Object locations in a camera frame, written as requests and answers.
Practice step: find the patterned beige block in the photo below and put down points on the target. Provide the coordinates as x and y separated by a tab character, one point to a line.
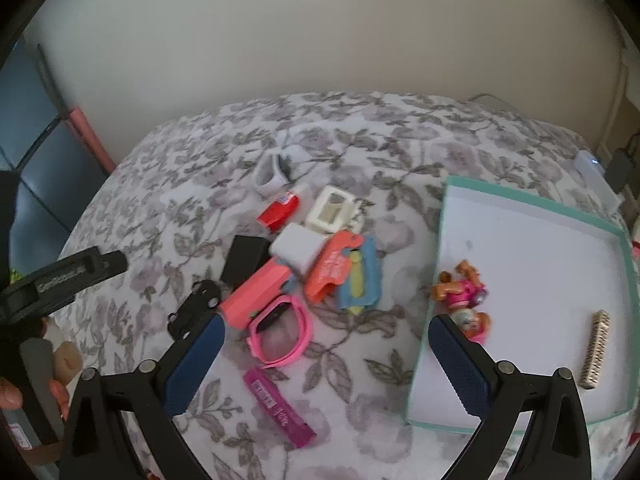
595	350

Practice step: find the white electronic device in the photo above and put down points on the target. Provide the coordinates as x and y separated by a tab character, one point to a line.
597	180

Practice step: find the floral blanket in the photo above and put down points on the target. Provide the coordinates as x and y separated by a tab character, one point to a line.
200	185

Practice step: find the puppy toy figures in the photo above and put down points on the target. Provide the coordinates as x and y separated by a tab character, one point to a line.
462	297

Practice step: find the pink pole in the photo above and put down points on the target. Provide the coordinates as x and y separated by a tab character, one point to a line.
90	135

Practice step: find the dark wardrobe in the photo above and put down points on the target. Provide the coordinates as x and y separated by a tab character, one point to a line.
40	160

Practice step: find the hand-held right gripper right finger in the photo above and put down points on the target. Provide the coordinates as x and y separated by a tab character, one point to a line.
460	365

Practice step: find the coral pink box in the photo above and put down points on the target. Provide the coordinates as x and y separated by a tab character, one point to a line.
255	292

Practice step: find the white coiled band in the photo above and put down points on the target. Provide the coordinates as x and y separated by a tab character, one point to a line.
272	172

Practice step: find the red glue tube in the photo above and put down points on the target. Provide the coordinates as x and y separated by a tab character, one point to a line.
277	212

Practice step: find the small black box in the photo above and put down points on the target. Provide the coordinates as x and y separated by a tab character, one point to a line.
620	170

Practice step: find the blue and yellow toy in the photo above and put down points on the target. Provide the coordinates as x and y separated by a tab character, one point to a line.
367	280

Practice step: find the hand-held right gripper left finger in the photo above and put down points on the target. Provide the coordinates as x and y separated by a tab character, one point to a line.
195	365

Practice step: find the pink wrist watch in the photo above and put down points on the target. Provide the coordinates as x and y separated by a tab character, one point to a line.
300	330

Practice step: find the teal cardboard box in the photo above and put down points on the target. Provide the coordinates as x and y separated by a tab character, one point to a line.
525	285

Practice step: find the orange plastic toy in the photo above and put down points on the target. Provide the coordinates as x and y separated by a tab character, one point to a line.
332	265

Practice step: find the white charger cube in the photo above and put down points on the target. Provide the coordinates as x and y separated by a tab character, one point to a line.
295	250

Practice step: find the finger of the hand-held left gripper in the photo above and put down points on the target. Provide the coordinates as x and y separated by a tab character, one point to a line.
192	307

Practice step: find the black charger adapter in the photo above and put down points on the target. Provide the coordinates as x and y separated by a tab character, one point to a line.
244	260

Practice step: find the person's left hand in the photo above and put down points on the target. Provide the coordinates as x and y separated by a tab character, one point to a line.
10	395

